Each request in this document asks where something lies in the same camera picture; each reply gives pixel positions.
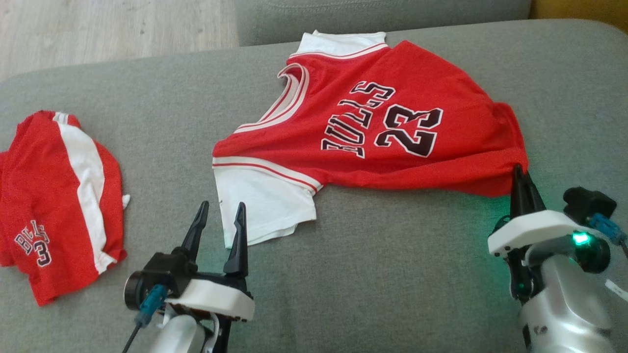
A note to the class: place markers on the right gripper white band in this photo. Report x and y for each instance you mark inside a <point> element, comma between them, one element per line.
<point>535,228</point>

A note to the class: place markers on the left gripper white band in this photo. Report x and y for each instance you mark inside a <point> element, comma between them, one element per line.
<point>216,299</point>

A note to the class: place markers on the red Bulls 23 jersey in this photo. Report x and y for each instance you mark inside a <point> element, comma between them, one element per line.
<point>392,98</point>

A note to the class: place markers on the red shorts white stripe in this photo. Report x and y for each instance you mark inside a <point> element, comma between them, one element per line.
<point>44,196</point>

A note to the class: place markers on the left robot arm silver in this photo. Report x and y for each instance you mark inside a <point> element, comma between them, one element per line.
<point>179,338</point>

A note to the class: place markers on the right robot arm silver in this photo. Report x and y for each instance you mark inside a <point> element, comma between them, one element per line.
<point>564,314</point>

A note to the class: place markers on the grey fabric ottoman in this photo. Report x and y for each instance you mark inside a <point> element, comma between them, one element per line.
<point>368,274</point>

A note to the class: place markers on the yellow sofa backrest cushion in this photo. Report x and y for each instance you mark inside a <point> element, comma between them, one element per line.
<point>584,10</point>

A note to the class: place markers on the grey sofa seat cushion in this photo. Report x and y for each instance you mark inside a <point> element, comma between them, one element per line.
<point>368,14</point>

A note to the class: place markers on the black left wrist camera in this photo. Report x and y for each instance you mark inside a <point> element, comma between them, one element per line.
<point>167,269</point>

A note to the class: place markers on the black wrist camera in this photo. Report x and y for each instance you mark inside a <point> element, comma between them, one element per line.
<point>167,269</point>
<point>588,201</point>

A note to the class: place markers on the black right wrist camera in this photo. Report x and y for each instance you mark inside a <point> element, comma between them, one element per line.
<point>588,201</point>

